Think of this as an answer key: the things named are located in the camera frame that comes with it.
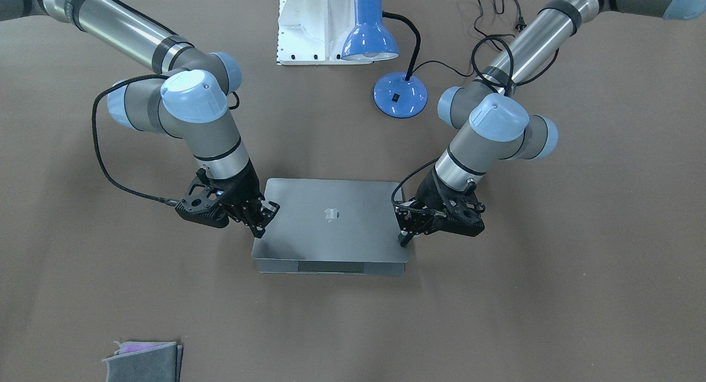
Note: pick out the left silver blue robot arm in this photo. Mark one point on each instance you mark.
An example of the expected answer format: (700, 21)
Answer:
(492, 125)

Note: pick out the blue desk lamp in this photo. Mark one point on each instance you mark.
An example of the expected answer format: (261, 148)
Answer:
(400, 95)

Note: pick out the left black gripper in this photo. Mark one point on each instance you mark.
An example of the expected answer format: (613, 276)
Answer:
(428, 197)

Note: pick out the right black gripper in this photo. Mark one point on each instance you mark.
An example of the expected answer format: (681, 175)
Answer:
(244, 190)

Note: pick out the folded grey cloth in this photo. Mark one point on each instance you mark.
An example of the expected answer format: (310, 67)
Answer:
(145, 361)

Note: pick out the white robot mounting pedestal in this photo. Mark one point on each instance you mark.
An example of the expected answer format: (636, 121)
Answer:
(312, 32)

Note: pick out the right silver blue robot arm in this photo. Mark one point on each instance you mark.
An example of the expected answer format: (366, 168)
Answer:
(184, 97)

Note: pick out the grey laptop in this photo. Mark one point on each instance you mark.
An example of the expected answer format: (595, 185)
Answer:
(331, 226)

